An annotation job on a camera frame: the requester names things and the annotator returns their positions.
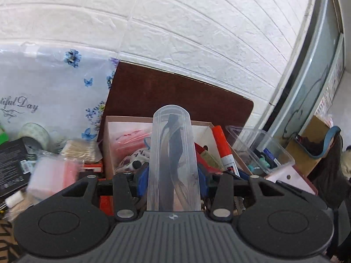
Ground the clear plastic tube case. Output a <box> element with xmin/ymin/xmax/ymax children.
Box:
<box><xmin>147</xmin><ymin>105</ymin><xmax>201</xmax><ymax>212</ymax></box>

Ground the zip bag with red strips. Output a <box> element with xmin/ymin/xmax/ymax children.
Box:
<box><xmin>26</xmin><ymin>151</ymin><xmax>83</xmax><ymax>201</ymax></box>

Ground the red white marker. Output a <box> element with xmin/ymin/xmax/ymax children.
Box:
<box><xmin>212</xmin><ymin>125</ymin><xmax>240</xmax><ymax>176</ymax></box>

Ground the clear plastic container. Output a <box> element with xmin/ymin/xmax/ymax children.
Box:
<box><xmin>226</xmin><ymin>126</ymin><xmax>295</xmax><ymax>176</ymax></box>

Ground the toothpick packet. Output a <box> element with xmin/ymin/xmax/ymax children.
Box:
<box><xmin>60</xmin><ymin>139</ymin><xmax>102</xmax><ymax>163</ymax></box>

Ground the patterned tape roll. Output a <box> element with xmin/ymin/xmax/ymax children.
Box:
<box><xmin>18</xmin><ymin>122</ymin><xmax>51</xmax><ymax>150</ymax></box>

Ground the black product box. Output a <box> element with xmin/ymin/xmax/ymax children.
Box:
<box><xmin>0</xmin><ymin>139</ymin><xmax>37</xmax><ymax>200</ymax></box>

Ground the dark brown board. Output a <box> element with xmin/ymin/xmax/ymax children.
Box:
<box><xmin>98</xmin><ymin>61</ymin><xmax>254</xmax><ymax>140</ymax></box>

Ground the floral plastic bag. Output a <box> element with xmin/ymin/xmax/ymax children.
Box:
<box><xmin>1</xmin><ymin>43</ymin><xmax>119</xmax><ymax>151</ymax></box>

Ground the teal strap bag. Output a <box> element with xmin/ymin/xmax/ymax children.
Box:
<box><xmin>293</xmin><ymin>126</ymin><xmax>341</xmax><ymax>159</ymax></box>

